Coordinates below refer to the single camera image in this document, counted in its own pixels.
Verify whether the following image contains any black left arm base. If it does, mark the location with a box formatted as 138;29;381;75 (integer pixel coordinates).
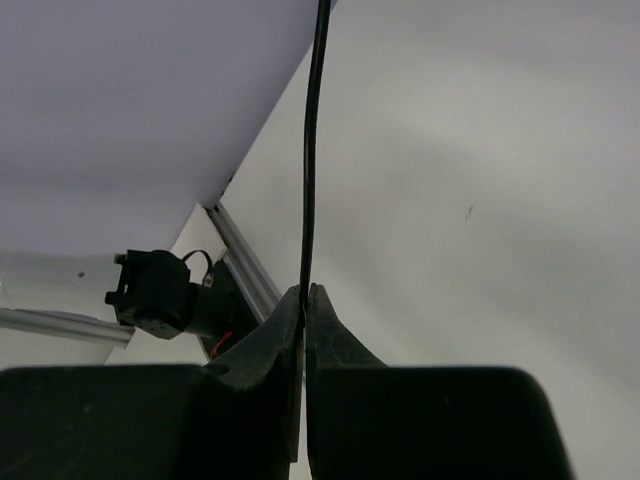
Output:
196;260;260;360

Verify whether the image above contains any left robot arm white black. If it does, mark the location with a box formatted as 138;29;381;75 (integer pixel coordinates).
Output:
105;249;236;340

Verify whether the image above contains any aluminium table frame rail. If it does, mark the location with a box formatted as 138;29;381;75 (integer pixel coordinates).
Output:
1;204;280;347

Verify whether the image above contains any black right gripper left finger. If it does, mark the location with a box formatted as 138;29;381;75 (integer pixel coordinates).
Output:
1;288;303;479

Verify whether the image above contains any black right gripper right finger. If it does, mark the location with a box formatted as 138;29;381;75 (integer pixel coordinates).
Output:
306;285;574;479

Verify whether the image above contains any thin black headphone cable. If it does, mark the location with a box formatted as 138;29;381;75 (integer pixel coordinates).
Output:
298;0;334;321

